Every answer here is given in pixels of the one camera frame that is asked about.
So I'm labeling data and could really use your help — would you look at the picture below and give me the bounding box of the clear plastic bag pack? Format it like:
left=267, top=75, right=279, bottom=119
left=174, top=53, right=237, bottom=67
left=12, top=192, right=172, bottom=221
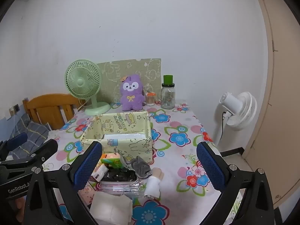
left=100, top=179, right=144, bottom=198

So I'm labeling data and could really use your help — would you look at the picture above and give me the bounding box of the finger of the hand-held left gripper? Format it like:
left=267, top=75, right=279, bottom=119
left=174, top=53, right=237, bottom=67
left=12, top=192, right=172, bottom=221
left=0, top=132, right=28, bottom=161
left=0, top=139, right=59, bottom=173

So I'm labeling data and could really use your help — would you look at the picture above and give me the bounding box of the green desk fan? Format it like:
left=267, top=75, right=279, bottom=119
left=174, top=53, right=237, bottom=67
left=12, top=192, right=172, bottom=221
left=65, top=59, right=111, bottom=116

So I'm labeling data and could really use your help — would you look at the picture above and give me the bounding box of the cotton swab jar orange lid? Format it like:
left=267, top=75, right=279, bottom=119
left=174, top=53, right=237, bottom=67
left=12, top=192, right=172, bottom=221
left=145, top=91, right=156, bottom=106

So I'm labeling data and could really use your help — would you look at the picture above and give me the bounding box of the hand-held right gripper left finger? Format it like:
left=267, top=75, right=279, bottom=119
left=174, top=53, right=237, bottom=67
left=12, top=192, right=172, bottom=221
left=25, top=141, right=104, bottom=225

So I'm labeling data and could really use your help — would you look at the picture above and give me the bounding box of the white fan cable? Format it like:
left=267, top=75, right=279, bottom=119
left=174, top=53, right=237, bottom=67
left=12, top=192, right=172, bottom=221
left=74, top=99, right=88, bottom=117

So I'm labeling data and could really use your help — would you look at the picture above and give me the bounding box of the glass jar green lid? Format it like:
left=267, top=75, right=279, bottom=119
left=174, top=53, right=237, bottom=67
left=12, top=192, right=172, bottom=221
left=160, top=75, right=176, bottom=110

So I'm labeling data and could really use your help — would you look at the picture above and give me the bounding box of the grey sock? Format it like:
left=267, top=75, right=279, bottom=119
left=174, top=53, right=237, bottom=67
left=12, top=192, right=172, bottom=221
left=130, top=156, right=153, bottom=179

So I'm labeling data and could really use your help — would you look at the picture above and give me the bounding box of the person's left hand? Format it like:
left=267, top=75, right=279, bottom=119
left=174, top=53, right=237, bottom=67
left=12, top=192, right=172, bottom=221
left=9, top=196, right=27, bottom=223

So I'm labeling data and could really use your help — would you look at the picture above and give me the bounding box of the black plastic bag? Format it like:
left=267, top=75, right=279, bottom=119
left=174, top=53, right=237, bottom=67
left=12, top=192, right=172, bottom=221
left=103, top=169, right=137, bottom=182

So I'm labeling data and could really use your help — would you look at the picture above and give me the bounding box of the orange green tissue pack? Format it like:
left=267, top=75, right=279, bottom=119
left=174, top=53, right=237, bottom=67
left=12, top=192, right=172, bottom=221
left=101, top=152, right=125, bottom=168

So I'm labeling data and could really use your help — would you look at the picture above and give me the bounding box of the yellow-green printed storage box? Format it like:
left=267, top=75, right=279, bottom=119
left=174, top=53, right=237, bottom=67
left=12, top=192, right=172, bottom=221
left=80, top=111, right=153, bottom=164

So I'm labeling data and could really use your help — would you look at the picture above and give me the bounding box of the white standing fan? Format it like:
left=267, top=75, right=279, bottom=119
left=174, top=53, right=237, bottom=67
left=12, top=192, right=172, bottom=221
left=214, top=91, right=257, bottom=147

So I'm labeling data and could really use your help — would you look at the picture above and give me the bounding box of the small white pink tissue packet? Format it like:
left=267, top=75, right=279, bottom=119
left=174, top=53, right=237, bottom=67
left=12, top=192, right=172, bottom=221
left=91, top=163, right=109, bottom=182

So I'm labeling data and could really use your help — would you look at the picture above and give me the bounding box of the wooden chair back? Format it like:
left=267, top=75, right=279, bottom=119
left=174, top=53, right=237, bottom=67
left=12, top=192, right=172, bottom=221
left=23, top=94, right=86, bottom=130

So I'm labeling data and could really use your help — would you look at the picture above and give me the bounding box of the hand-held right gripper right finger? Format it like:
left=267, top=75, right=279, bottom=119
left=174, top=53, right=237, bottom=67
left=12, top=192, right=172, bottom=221
left=196, top=141, right=276, bottom=225

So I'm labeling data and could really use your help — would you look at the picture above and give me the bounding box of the beige door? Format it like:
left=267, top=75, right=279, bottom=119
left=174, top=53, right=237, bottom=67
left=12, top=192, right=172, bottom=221
left=242, top=0, right=300, bottom=209

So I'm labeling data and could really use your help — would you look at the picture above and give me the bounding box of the beige and white sock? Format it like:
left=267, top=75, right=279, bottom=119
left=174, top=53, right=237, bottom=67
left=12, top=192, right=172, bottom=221
left=143, top=168, right=164, bottom=201

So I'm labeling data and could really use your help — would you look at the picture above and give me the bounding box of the wall socket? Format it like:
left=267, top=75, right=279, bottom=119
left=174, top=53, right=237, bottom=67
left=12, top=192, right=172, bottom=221
left=9, top=104, right=21, bottom=116

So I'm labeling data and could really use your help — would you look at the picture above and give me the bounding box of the blue plaid bedding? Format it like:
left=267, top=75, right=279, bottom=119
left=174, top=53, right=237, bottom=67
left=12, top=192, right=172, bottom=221
left=0, top=114, right=51, bottom=160

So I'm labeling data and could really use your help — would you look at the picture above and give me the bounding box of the purple plush toy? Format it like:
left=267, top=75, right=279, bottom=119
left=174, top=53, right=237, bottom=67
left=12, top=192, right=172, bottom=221
left=120, top=74, right=146, bottom=112

